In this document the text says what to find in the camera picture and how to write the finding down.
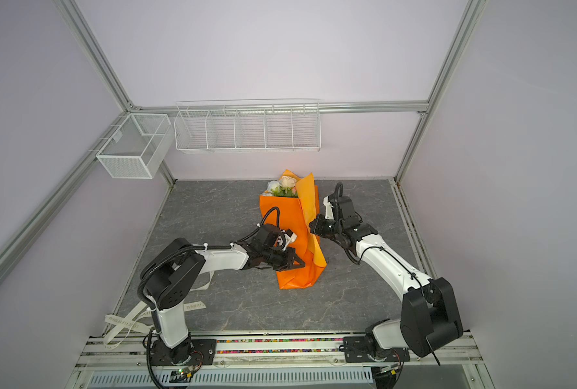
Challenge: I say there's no white printed ribbon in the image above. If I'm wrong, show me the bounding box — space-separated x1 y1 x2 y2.
103 271 215 350

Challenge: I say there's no white fake rose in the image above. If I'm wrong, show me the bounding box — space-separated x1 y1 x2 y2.
266 181 282 196

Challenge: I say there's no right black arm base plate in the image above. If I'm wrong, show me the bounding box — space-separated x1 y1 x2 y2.
339 335 410 363

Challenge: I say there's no white wire shelf basket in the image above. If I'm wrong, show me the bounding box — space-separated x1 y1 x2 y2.
174 99 322 152

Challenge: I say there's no orange wrapping paper sheet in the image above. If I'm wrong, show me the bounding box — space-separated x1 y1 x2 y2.
259 170 327 290

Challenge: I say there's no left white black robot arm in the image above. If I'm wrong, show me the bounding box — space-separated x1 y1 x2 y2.
137 207 306 388

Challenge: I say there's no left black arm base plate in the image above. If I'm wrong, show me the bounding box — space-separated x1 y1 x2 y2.
150 338 217 366

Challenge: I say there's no white mesh box basket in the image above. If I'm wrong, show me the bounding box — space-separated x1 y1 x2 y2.
97 113 175 179

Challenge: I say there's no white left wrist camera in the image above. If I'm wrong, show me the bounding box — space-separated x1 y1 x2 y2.
281 230 298 251

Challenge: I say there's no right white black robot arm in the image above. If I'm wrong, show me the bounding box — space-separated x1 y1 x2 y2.
309 194 465 360

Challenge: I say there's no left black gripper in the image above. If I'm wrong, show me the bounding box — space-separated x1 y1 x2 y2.
263 246 306 271

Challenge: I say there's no white slotted cable duct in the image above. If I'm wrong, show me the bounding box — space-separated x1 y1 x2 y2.
84 367 374 388

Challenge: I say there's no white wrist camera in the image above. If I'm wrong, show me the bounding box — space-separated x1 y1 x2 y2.
323 196 335 220
281 230 298 251

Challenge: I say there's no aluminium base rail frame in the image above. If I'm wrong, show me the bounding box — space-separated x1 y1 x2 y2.
67 332 494 388

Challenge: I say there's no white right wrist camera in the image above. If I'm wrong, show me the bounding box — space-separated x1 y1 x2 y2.
323 196 335 220

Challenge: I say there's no cream fake rose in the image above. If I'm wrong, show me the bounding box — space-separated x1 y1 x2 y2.
279 175 298 191

